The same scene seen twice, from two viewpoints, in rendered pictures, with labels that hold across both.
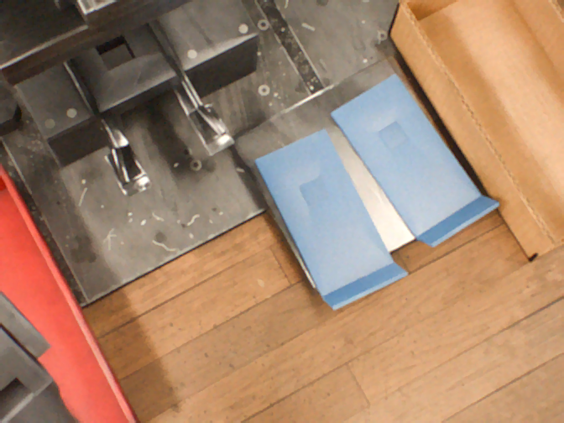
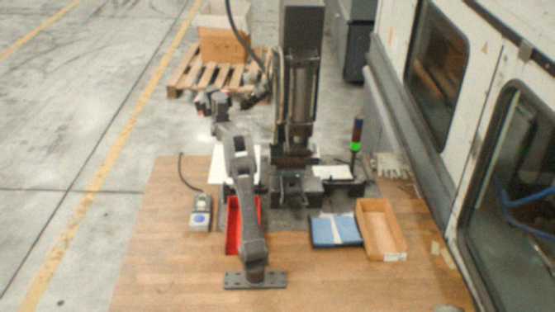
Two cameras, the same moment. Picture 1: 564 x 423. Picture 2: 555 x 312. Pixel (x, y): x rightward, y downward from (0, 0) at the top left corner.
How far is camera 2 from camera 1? 1.03 m
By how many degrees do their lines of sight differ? 44
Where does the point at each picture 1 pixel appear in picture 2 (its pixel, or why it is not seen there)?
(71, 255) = (263, 222)
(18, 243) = not seen: hidden behind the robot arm
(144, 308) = (272, 235)
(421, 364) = (331, 268)
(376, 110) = (344, 219)
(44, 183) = (265, 210)
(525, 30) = (387, 221)
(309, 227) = (317, 232)
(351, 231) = (327, 236)
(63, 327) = not seen: hidden behind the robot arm
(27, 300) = not seen: hidden behind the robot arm
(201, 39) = (310, 188)
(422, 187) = (348, 235)
